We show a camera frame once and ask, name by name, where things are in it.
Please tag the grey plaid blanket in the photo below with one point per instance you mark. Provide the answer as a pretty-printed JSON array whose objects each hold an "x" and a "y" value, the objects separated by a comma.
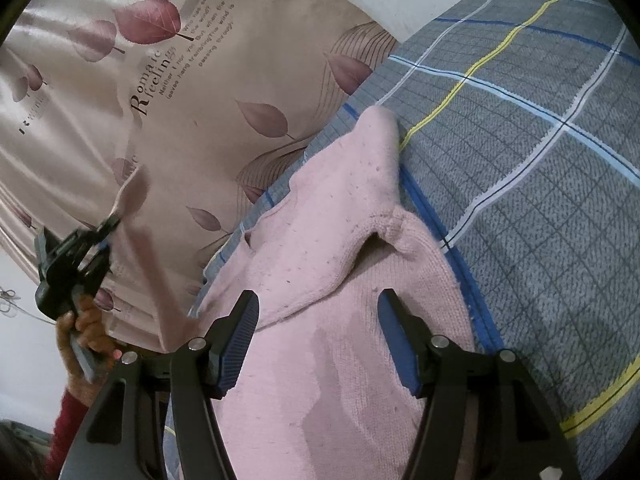
[{"x": 550, "y": 185}]

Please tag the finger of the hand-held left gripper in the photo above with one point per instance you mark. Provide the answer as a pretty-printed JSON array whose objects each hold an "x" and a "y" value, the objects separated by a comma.
[
  {"x": 95, "y": 270},
  {"x": 107, "y": 226}
]

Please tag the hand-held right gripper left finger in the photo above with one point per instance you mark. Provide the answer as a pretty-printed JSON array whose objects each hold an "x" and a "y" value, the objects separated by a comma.
[{"x": 241, "y": 340}]

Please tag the dark green cloth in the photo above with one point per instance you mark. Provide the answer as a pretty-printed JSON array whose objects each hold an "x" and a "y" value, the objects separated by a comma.
[{"x": 22, "y": 447}]

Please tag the beige leaf print curtain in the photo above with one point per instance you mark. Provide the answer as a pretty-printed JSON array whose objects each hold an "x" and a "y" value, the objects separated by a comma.
[{"x": 225, "y": 60}]

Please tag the person's left hand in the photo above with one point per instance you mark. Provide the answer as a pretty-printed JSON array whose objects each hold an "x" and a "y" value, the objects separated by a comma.
[{"x": 92, "y": 332}]

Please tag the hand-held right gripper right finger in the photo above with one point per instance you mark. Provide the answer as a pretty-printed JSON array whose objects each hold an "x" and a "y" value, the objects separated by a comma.
[{"x": 397, "y": 342}]

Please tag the pink knit sweater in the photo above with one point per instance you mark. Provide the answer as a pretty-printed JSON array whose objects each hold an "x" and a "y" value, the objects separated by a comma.
[{"x": 325, "y": 360}]

